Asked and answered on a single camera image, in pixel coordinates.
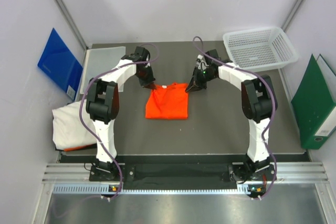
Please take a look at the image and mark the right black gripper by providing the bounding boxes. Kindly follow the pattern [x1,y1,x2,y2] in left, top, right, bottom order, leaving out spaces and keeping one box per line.
[185,67,216,93]

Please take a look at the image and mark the orange t-shirt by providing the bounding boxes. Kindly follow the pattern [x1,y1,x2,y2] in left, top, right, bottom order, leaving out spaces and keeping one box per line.
[145,82,188,120]

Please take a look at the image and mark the white plastic basket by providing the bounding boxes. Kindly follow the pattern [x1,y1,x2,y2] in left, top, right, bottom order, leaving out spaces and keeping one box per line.
[223,27,299,72]

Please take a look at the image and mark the white t-shirt stack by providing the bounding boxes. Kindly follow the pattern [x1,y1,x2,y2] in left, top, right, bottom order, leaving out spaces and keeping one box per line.
[52,101,97,151]

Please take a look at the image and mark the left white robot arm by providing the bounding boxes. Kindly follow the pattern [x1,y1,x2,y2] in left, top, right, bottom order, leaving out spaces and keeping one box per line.
[79,58,155,182]

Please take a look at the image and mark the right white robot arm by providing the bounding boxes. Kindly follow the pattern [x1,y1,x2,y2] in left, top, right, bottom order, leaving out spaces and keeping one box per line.
[185,62,277,184]

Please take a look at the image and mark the translucent plastic sheet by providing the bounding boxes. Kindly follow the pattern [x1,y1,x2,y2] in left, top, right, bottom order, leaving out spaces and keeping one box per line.
[80,46,126,94]

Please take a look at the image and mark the blue folder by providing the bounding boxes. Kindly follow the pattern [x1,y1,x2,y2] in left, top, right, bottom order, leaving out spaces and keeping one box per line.
[37,28,83,100]

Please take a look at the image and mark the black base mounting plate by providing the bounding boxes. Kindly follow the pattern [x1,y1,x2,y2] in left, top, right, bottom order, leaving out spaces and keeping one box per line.
[89,163,274,188]

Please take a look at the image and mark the green binder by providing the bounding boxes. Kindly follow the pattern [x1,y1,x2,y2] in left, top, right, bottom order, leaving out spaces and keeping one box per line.
[291,55,335,150]

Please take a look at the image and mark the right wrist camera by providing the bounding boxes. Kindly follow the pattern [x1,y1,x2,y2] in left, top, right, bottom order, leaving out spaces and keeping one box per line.
[204,49,220,65]

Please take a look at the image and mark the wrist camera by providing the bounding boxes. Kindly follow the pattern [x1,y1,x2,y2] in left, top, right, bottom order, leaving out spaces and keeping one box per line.
[133,46,151,62]
[204,49,220,65]

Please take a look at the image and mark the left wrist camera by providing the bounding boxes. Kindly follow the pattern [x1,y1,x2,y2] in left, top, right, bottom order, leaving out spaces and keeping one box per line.
[133,46,151,62]

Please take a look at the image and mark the aluminium rail frame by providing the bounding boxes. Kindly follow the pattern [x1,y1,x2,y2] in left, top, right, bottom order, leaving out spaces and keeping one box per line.
[32,162,335,223]

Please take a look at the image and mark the grey slotted cable duct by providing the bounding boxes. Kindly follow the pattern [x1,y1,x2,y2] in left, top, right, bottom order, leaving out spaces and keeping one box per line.
[52,183,266,195]

